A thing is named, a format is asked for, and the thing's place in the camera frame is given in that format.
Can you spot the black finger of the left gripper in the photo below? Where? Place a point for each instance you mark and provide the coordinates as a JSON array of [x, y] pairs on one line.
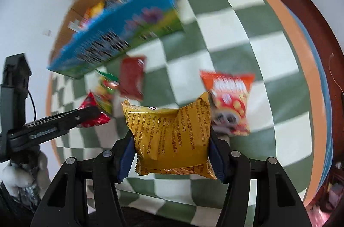
[[31, 135]]

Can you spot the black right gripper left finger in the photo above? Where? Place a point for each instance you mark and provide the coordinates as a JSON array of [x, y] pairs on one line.
[[65, 202]]

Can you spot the small red snack packet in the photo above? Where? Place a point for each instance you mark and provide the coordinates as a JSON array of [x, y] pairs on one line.
[[92, 114]]

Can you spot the yellow snack bag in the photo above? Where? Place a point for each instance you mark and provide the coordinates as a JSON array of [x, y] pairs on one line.
[[171, 141]]

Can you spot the orange panda snack bag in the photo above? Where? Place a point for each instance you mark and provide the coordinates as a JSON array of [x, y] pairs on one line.
[[228, 97]]

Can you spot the colourful candy bag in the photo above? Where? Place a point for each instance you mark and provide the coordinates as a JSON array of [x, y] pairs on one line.
[[104, 93]]

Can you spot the dark red snack packet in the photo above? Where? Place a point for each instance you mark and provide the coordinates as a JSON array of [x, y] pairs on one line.
[[131, 77]]

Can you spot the blue printed cardboard box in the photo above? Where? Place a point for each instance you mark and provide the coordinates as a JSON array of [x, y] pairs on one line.
[[97, 31]]

